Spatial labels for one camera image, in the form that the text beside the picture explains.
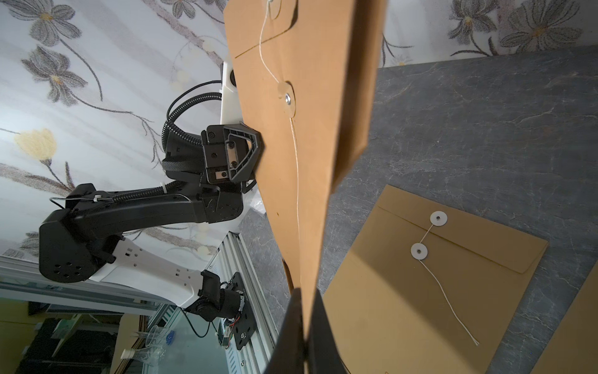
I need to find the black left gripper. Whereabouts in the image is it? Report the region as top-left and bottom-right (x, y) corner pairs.
(162, 122), (264, 193)

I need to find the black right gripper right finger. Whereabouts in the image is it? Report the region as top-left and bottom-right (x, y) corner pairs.
(307, 290), (348, 374)

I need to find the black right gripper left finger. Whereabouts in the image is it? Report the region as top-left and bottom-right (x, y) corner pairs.
(263, 288), (305, 374)

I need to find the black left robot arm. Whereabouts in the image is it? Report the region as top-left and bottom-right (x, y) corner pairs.
(39, 87), (264, 320)

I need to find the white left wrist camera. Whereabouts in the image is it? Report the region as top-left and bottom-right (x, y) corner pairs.
(220, 62), (243, 125)

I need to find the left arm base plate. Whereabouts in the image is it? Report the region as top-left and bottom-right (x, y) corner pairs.
(186, 270), (259, 352)

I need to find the aluminium rail frame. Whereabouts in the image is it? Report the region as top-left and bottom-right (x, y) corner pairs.
(1, 224), (276, 373)

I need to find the brown kraft file bag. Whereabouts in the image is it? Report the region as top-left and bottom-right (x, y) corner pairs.
(223, 0), (389, 374)
(323, 185), (548, 373)
(532, 267), (598, 374)

